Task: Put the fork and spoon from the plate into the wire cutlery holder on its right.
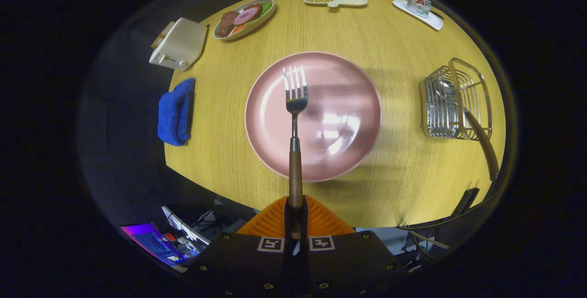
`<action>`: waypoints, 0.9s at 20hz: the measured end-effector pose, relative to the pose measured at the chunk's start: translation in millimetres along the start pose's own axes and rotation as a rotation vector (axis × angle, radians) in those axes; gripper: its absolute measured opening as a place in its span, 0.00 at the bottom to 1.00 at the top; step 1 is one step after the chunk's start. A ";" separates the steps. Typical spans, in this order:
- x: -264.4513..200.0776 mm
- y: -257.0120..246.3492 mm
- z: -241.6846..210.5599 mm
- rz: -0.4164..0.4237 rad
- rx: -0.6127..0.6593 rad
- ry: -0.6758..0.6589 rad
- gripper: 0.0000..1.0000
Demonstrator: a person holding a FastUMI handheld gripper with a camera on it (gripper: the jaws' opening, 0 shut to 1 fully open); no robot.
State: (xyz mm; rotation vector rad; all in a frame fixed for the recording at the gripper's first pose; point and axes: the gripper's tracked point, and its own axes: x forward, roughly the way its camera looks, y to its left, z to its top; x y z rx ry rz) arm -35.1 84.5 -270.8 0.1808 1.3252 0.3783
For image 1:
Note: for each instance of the white green drink bottle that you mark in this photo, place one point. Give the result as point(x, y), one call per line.
point(418, 2)

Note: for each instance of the toast slice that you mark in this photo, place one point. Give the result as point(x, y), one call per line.
point(161, 36)

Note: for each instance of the pink plate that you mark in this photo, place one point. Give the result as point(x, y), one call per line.
point(339, 105)

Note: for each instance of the white toaster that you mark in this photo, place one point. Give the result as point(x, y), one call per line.
point(183, 41)

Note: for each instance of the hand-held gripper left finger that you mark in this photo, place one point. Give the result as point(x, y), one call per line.
point(257, 266)

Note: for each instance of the purple lit screen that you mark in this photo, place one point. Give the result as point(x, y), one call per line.
point(149, 238)

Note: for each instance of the white square coaster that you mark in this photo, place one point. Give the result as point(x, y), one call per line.
point(433, 22)

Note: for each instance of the pink ham slice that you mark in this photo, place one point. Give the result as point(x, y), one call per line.
point(246, 16)

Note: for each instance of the black table bracket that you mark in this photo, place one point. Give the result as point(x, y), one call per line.
point(467, 201)

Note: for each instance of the blue cloth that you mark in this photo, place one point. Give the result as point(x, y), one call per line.
point(174, 114)

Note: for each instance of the large brown meat piece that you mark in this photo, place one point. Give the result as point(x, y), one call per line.
point(227, 24)

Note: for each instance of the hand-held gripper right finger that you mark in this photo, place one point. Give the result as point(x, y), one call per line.
point(339, 266)

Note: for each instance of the white plate with food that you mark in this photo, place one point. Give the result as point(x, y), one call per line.
point(268, 13)

